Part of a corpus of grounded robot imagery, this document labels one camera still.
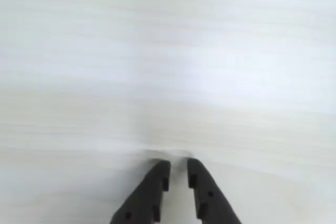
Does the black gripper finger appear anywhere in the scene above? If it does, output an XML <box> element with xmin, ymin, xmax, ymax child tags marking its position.
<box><xmin>109</xmin><ymin>159</ymin><xmax>172</xmax><ymax>224</ymax></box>
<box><xmin>186</xmin><ymin>157</ymin><xmax>242</xmax><ymax>224</ymax></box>

